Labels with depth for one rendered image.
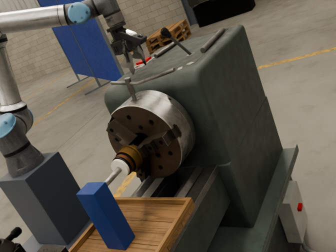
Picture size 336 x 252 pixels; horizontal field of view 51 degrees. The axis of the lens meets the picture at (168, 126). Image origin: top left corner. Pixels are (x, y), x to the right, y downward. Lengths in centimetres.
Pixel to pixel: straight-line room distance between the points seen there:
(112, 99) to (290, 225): 106
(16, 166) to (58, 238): 36
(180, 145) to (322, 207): 139
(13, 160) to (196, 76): 81
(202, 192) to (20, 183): 73
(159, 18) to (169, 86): 1083
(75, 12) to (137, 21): 1113
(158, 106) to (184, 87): 13
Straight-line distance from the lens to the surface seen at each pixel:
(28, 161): 155
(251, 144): 160
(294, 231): 192
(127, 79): 123
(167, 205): 126
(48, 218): 158
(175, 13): 1187
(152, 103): 122
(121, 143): 123
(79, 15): 136
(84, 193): 109
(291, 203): 181
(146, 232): 119
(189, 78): 126
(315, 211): 240
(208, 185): 133
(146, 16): 1229
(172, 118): 121
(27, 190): 153
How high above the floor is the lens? 157
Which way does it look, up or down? 21 degrees down
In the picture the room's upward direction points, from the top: 24 degrees counter-clockwise
